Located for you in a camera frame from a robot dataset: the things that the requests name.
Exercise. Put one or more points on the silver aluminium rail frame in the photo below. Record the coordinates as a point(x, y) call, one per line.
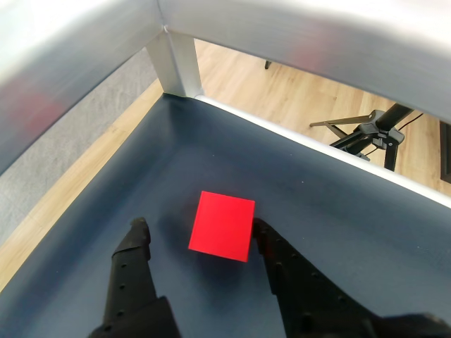
point(88, 45)

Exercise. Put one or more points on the black tripod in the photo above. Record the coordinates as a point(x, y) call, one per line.
point(380, 132)

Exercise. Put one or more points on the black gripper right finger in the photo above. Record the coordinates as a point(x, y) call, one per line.
point(303, 288)

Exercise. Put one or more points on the red cube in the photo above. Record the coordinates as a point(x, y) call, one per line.
point(222, 227)

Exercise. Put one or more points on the black low cabinet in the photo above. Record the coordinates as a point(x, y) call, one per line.
point(445, 151)

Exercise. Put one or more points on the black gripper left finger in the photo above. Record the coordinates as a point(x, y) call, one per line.
point(128, 281)

